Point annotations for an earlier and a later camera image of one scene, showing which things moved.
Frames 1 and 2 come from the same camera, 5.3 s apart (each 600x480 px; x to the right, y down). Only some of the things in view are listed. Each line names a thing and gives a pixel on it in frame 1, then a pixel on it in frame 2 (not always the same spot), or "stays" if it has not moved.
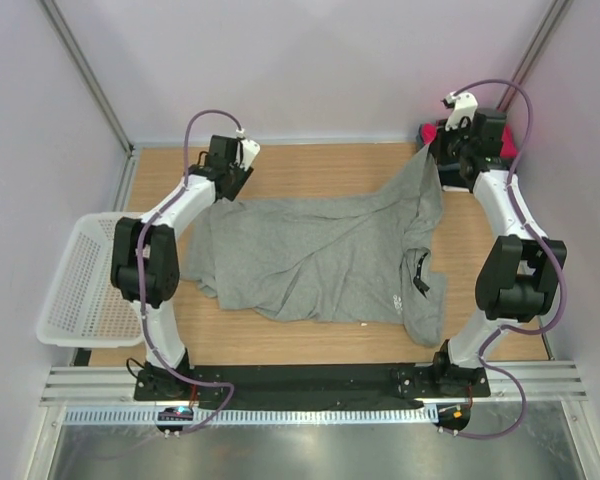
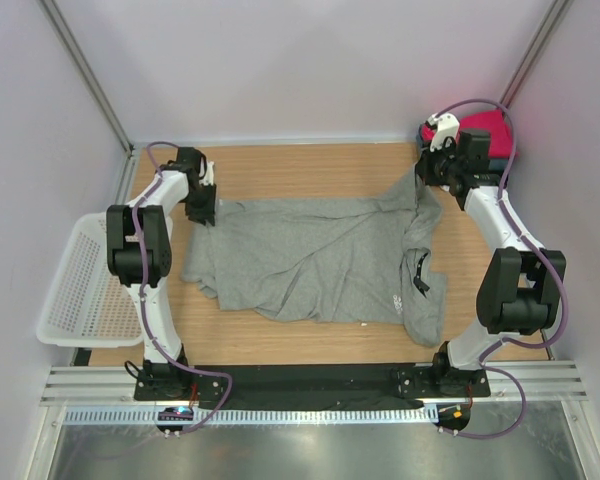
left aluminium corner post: (79, 59) stays
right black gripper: (464, 127) -> (422, 167)
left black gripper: (242, 176) -> (206, 214)
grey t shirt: (351, 257) stays
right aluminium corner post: (552, 19) stays
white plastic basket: (84, 308) stays
